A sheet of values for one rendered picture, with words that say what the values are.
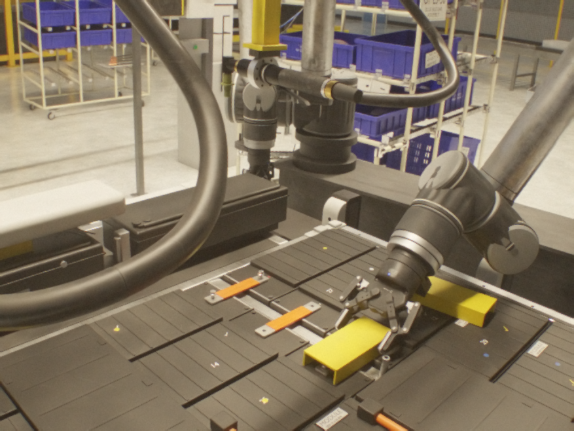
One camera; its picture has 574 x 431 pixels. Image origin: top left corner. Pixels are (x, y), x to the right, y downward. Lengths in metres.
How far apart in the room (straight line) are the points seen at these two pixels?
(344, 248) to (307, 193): 0.87
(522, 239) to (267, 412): 0.58
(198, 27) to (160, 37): 3.19
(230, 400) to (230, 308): 0.27
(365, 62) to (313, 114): 1.50
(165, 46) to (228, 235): 0.75
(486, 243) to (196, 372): 0.58
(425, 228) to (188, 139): 4.10
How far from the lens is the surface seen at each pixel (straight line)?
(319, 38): 1.92
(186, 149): 5.06
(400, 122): 3.64
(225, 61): 1.62
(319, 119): 2.14
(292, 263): 1.27
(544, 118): 1.28
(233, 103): 2.16
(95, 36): 7.03
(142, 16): 0.66
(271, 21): 1.48
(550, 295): 1.92
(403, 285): 1.01
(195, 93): 0.62
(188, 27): 3.79
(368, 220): 2.08
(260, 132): 1.85
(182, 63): 0.64
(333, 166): 2.16
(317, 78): 1.34
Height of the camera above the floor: 1.59
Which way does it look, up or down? 23 degrees down
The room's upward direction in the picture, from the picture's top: 3 degrees clockwise
